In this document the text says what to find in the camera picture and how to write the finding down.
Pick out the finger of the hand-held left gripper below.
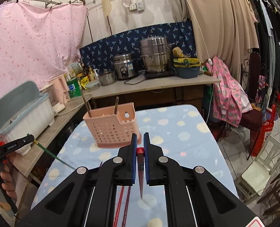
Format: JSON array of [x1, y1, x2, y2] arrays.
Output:
[[15, 134, 35, 147]]

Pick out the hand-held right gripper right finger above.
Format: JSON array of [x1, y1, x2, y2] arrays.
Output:
[[143, 132, 264, 227]]

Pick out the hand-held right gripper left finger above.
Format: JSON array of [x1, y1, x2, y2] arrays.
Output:
[[17, 133, 138, 227]]

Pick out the red-capped dark red chopstick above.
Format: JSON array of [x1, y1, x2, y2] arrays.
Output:
[[136, 147, 145, 199]]

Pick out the pink plastic utensil basket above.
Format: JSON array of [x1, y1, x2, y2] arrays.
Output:
[[83, 102, 137, 149]]

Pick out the green chopstick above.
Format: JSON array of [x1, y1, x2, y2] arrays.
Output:
[[33, 140, 76, 170]]

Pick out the person's left hand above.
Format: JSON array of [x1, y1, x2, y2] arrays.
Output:
[[0, 170, 19, 208]]

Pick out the grey-lidded white storage box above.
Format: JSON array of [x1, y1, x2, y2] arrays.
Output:
[[0, 80, 56, 156]]

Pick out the blue dotted tablecloth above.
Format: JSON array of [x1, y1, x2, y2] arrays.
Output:
[[33, 104, 240, 227]]

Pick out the white blender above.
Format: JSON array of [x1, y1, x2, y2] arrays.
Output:
[[39, 84, 66, 113]]

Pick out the pink electric kettle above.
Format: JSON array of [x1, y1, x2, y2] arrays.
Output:
[[49, 74, 71, 104]]

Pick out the green detergent bottle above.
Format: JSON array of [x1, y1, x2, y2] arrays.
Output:
[[66, 78, 83, 99]]

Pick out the clear food container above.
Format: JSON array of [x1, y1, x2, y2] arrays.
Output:
[[85, 80, 100, 92]]

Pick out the black induction cooker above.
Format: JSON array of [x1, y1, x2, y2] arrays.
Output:
[[144, 69, 177, 79]]

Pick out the small steel pot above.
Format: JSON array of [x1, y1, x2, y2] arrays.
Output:
[[99, 69, 117, 86]]

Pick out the silver rice cooker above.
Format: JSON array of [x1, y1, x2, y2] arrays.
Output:
[[113, 53, 139, 80]]

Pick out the yellow snack packet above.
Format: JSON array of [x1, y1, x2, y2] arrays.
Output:
[[80, 77, 91, 90]]

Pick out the white carton box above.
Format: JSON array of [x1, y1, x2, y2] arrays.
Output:
[[67, 62, 83, 79]]

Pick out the stacked yellow and blue bowls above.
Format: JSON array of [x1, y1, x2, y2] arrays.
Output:
[[173, 57, 202, 79]]

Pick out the large steel steamer pot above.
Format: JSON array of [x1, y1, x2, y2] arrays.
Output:
[[139, 36, 176, 74]]

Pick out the pink dotted curtain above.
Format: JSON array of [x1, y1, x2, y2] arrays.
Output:
[[0, 0, 88, 103]]

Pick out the pink pineapple-print garment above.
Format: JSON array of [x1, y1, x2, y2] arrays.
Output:
[[212, 56, 253, 128]]

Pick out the blue leaf-print cloth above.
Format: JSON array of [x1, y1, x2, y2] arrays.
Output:
[[79, 20, 197, 78]]

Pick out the white wooden stool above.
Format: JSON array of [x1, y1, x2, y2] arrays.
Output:
[[234, 134, 280, 204]]

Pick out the red shopping bag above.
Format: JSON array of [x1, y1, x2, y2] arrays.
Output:
[[251, 104, 278, 157]]

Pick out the beige hanging cutting board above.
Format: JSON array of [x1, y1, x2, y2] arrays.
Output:
[[101, 0, 112, 17]]

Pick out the beige curtain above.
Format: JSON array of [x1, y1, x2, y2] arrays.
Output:
[[180, 0, 260, 65]]

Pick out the black power cable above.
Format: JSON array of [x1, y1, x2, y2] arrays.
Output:
[[123, 76, 147, 85]]

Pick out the white wall socket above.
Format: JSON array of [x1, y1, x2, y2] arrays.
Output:
[[128, 2, 145, 12]]

